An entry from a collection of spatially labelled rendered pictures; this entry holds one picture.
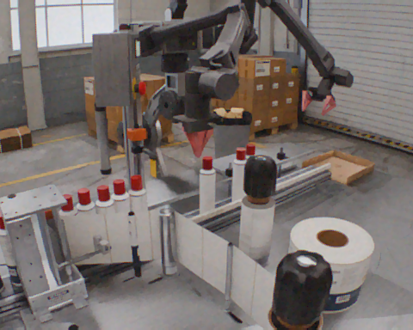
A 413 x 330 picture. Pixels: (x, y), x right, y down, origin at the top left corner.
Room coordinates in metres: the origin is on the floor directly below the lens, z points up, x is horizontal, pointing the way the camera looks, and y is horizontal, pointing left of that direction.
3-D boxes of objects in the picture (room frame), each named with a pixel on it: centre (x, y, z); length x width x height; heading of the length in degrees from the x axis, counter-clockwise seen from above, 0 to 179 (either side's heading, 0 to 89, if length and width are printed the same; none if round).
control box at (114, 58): (0.95, 0.23, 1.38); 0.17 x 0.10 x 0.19; 3
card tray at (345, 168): (1.57, -0.69, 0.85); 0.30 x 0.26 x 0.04; 128
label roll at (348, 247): (0.66, -0.30, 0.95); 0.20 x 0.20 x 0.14
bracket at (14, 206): (0.61, 0.37, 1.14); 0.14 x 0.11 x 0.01; 128
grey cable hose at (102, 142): (0.93, 0.28, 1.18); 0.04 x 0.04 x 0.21
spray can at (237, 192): (1.12, -0.13, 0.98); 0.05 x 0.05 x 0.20
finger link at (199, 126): (0.78, 0.02, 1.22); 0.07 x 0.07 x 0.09; 37
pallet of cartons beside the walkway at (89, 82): (4.84, 1.08, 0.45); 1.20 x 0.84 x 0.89; 40
